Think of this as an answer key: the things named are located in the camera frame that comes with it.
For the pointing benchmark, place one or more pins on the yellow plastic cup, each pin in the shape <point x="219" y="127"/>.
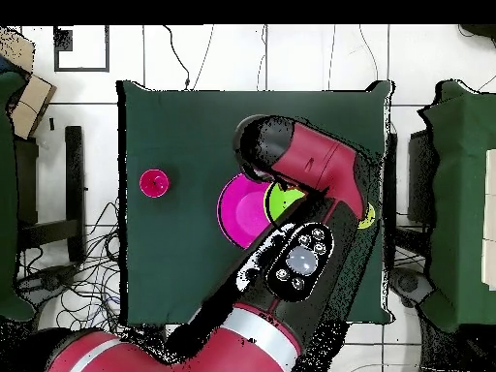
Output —
<point x="368" y="221"/>

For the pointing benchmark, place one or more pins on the magenta plastic cup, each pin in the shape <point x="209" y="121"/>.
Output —
<point x="154" y="183"/>

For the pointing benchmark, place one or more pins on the dark green tablecloth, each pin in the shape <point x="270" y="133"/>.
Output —
<point x="186" y="128"/>

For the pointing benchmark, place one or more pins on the green cloth covered table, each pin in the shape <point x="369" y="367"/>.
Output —
<point x="461" y="193"/>
<point x="6" y="193"/>

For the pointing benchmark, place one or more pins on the black stand frame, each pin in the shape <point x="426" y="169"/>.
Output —
<point x="74" y="174"/>

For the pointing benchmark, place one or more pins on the grey base with black knob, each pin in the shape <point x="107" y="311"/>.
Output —
<point x="50" y="281"/>

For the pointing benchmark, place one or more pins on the brown cardboard box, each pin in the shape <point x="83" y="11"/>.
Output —
<point x="31" y="100"/>

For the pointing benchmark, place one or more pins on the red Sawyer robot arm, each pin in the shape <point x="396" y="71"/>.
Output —
<point x="317" y="159"/>

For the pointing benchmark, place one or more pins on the large pink plastic bowl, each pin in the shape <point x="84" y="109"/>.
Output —
<point x="236" y="213"/>

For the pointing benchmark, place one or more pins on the grey rounded base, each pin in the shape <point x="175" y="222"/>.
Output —
<point x="409" y="283"/>

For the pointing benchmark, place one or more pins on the white boxes stack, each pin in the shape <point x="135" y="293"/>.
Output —
<point x="490" y="193"/>

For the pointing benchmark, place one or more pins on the large green plastic bowl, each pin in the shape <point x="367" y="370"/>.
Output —
<point x="279" y="203"/>

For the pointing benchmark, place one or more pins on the black box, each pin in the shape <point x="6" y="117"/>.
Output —
<point x="418" y="178"/>

